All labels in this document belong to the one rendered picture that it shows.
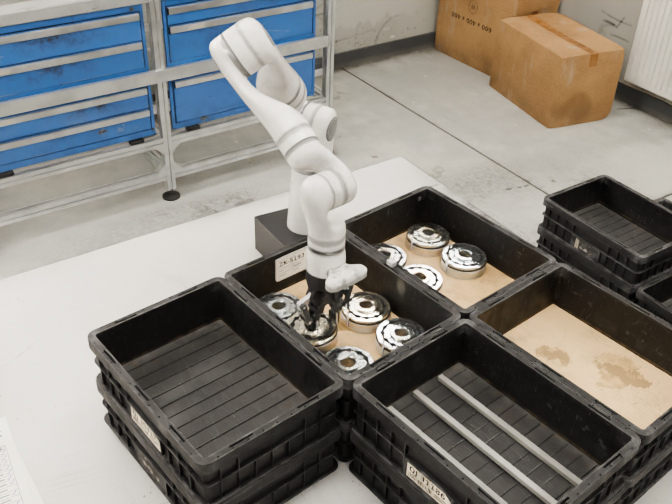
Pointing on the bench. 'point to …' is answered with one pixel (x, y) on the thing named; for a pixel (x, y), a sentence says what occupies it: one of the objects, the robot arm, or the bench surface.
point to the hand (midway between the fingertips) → (323, 323)
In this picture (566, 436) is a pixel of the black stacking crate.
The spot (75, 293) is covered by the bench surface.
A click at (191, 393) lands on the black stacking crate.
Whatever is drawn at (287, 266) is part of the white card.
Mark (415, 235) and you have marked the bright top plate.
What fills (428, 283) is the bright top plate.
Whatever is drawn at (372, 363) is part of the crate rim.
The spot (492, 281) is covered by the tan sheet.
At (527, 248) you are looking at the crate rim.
